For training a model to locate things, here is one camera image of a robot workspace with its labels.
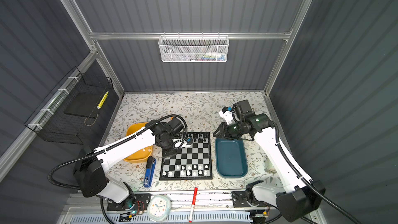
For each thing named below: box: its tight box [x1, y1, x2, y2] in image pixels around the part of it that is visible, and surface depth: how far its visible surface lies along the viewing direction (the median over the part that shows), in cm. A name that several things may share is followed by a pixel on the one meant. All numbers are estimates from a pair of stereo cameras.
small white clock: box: [146, 194, 172, 222], surface depth 71 cm
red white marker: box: [188, 187, 198, 223], surface depth 75 cm
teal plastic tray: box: [215, 137, 249, 178], surface depth 88 cm
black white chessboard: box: [159, 131, 213, 180], surface depth 86 cm
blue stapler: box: [143, 156, 157, 188], surface depth 82 cm
